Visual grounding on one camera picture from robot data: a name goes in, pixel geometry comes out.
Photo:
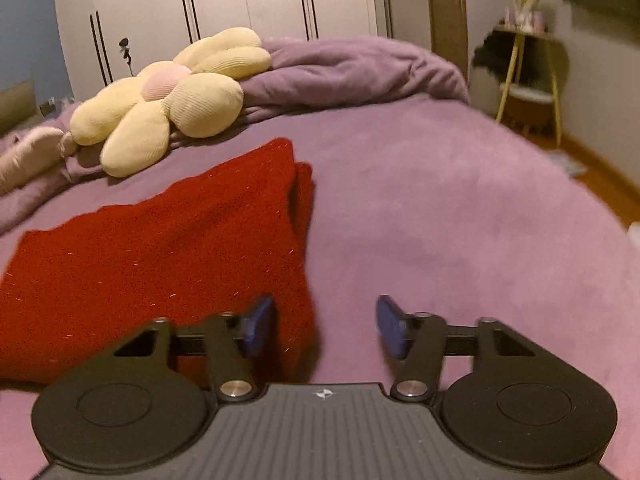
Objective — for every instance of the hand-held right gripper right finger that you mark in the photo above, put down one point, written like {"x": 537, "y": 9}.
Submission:
{"x": 392, "y": 325}

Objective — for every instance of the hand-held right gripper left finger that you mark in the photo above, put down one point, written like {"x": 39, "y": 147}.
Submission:
{"x": 257, "y": 325}

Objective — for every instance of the red knit cardigan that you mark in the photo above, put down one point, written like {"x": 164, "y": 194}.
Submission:
{"x": 150, "y": 260}

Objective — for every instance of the purple fleece bed blanket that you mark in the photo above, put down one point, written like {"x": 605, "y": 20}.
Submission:
{"x": 450, "y": 235}

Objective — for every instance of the cream flower-shaped pillow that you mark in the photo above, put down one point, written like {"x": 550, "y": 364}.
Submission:
{"x": 200, "y": 105}

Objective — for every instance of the purple duvet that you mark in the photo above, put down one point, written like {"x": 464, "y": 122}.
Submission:
{"x": 350, "y": 70}

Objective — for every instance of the round basket under table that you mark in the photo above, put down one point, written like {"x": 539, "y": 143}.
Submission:
{"x": 530, "y": 105}

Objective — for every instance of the long pink plush toy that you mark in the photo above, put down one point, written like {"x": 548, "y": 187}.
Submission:
{"x": 25, "y": 160}

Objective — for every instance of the yellow metal side table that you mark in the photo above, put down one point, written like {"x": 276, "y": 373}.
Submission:
{"x": 525, "y": 31}

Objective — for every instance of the olive upholstered headboard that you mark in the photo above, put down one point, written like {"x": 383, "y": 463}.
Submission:
{"x": 17, "y": 107}

